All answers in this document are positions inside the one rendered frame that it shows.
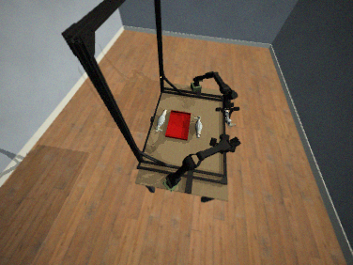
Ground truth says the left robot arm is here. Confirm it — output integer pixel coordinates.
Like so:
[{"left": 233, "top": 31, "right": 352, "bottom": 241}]
[{"left": 193, "top": 71, "right": 238, "bottom": 109}]

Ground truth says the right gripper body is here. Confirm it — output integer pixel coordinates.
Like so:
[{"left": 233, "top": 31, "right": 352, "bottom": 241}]
[{"left": 209, "top": 137, "right": 236, "bottom": 153}]

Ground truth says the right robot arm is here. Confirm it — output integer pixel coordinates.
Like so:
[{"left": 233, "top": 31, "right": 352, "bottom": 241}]
[{"left": 165, "top": 134, "right": 241, "bottom": 189}]

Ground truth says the red tray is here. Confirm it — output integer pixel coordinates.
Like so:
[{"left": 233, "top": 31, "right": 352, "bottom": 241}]
[{"left": 165, "top": 110, "right": 191, "bottom": 141}]

